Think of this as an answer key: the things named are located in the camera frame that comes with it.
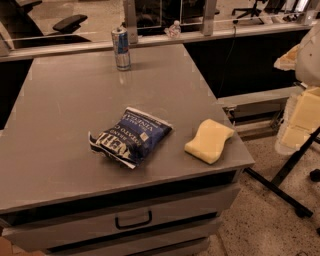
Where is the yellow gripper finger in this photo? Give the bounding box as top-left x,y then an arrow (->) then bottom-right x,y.
274,45 -> 299,71

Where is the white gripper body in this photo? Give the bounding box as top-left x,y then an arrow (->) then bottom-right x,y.
275,87 -> 320,155

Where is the blue chip bag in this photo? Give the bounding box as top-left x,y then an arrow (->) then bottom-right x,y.
88,107 -> 172,169

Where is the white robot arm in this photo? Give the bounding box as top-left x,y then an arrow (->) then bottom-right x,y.
274,23 -> 320,155

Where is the redbull can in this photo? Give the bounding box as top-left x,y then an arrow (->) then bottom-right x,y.
111,27 -> 131,70

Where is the distant black chair base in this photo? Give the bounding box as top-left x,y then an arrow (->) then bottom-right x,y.
231,0 -> 267,24

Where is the black floor stand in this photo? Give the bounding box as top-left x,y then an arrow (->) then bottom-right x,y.
244,127 -> 320,218

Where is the yellow sponge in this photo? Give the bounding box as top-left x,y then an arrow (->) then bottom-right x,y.
184,119 -> 234,164

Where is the clear plastic water bottle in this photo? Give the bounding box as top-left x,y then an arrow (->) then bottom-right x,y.
164,20 -> 181,39

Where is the grey drawer cabinet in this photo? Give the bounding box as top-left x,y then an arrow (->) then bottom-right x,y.
0,45 -> 253,256

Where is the black office chair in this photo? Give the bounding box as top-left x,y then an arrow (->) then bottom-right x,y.
0,0 -> 89,48

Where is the black hanging cable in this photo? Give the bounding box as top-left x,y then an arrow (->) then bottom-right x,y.
217,24 -> 238,98

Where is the black drawer handle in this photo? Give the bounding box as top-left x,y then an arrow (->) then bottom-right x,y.
115,210 -> 153,230

